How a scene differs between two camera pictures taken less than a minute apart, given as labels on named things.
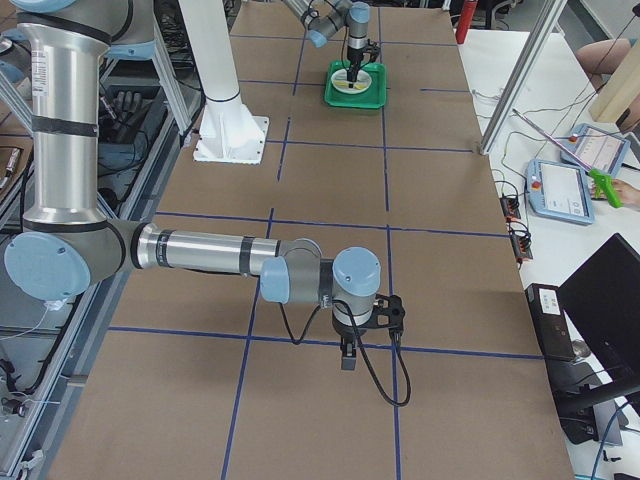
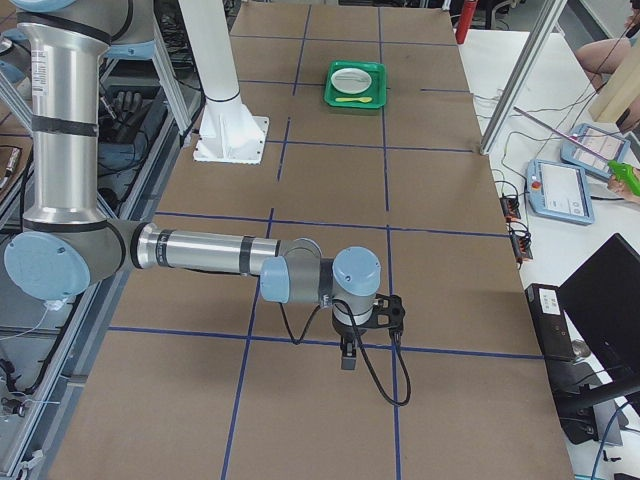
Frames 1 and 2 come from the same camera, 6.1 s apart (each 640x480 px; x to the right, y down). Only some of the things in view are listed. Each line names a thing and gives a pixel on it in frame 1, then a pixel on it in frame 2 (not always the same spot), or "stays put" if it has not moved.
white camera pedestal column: [230, 132] stays put
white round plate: [339, 80] stays put
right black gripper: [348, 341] stays put
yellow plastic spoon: [357, 86] to [360, 99]
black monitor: [603, 293] stays put
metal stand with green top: [603, 182] to [627, 174]
